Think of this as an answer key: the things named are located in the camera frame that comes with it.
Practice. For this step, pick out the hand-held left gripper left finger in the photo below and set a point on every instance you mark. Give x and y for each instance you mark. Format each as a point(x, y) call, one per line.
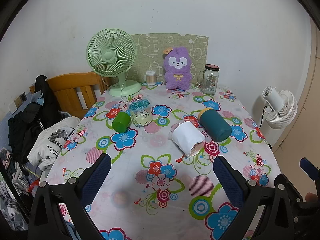
point(96, 180)

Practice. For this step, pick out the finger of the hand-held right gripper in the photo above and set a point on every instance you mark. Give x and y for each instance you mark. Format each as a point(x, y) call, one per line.
point(308, 166)

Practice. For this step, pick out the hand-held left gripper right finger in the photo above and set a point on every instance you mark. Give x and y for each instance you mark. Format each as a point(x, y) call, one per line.
point(228, 182)

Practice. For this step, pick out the teal cup with yellow rim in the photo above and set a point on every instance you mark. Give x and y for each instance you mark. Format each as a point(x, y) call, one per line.
point(215, 126)

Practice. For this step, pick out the green cup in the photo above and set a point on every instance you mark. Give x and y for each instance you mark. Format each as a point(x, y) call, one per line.
point(121, 122)

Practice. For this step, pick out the white-wrapped lying cup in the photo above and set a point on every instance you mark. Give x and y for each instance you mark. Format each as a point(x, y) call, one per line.
point(186, 135)

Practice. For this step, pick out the clear printed plastic cup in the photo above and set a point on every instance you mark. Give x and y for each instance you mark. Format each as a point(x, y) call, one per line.
point(141, 117)

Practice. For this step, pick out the person's right hand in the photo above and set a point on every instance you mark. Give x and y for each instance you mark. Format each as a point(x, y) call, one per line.
point(310, 197)

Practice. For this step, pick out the floral printed tablecloth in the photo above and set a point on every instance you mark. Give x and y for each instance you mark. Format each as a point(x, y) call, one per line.
point(140, 155)

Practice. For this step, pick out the white printed shirt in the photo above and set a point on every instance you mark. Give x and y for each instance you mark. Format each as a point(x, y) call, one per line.
point(50, 150)

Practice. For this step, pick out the white standing fan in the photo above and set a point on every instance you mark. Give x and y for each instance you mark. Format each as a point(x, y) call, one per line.
point(280, 105)

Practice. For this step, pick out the bunch of blue clips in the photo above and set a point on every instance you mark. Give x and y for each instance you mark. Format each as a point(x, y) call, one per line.
point(138, 104)

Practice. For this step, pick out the pile of patterned clothes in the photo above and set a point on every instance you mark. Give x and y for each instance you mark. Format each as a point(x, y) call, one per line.
point(12, 205)

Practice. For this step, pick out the black clothing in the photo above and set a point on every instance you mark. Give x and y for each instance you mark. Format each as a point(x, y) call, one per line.
point(30, 120)

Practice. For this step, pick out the glass jar mug with lid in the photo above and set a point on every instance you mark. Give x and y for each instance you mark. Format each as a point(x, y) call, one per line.
point(210, 82)

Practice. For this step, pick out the cotton swab container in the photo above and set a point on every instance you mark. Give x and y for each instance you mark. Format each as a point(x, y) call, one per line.
point(151, 78)

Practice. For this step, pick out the purple plush toy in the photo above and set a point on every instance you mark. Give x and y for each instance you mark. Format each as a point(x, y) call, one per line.
point(178, 77)

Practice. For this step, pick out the green desk fan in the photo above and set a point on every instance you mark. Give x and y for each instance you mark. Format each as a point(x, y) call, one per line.
point(108, 55)

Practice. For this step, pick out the green elephant printed mat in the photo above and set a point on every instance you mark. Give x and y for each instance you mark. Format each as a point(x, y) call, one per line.
point(150, 47)

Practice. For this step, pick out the beige wall socket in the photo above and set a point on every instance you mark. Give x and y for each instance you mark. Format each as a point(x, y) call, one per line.
point(15, 105)

